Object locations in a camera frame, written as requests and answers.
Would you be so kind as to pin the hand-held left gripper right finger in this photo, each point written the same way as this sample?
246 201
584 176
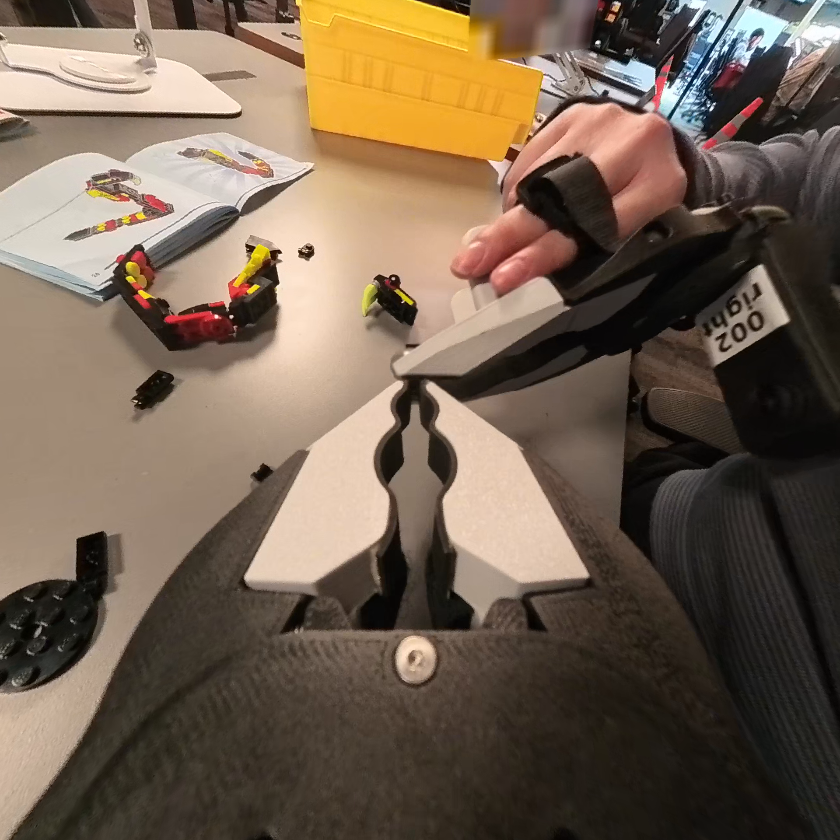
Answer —
512 518

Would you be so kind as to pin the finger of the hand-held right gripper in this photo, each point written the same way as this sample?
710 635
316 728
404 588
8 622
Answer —
564 359
485 341

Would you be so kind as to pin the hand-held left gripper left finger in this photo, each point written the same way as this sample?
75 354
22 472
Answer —
315 518

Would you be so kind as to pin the person's right forearm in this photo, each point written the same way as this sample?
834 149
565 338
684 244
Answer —
754 170

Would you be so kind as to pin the small black lego clip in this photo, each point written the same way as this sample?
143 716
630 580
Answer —
262 472

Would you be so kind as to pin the black lego plate with clip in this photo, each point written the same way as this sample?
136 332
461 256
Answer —
152 389

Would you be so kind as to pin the black rectangular lego plate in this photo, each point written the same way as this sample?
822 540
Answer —
92 558

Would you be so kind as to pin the red black yellow lego snake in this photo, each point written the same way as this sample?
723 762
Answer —
197 325

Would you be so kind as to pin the black lego slope brick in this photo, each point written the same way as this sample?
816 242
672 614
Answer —
256 244

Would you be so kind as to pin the round black studded lego plate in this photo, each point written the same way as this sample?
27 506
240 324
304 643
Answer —
46 636

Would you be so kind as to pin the lego instruction booklet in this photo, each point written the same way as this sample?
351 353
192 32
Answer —
98 210

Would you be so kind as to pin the person's right hand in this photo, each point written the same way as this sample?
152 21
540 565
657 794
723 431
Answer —
630 151

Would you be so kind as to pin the black mesh office chair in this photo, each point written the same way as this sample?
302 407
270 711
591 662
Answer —
695 420

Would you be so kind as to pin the person's grey ribbed pants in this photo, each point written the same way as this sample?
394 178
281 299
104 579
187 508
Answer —
741 623

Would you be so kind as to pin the yellow plastic bin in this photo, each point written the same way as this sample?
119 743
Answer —
394 98

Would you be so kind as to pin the orange striped traffic cone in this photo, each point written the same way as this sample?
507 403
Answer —
735 124
664 85

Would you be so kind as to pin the flat monitor stand base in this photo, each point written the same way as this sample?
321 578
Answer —
184 92

